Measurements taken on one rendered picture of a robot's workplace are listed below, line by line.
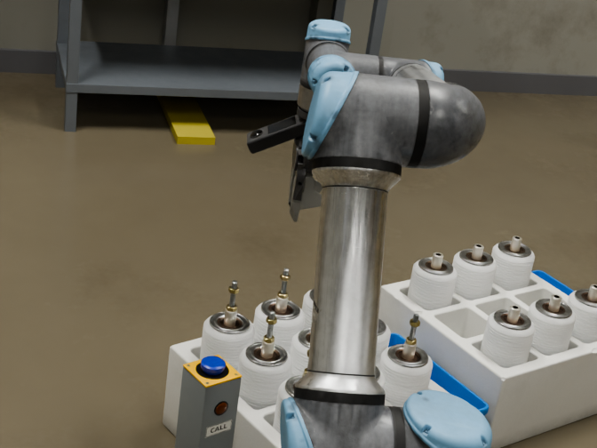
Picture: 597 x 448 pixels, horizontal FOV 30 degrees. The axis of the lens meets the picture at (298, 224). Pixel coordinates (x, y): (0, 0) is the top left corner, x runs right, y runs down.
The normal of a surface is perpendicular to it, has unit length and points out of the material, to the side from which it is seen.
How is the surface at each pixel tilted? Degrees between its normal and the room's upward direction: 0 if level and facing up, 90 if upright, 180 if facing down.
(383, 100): 44
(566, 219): 0
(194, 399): 90
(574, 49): 90
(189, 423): 90
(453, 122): 67
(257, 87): 0
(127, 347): 0
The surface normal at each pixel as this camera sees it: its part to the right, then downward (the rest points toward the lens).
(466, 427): 0.25, -0.87
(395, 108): 0.13, -0.18
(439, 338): -0.82, 0.15
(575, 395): 0.55, 0.42
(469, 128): 0.77, 0.13
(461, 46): 0.26, 0.44
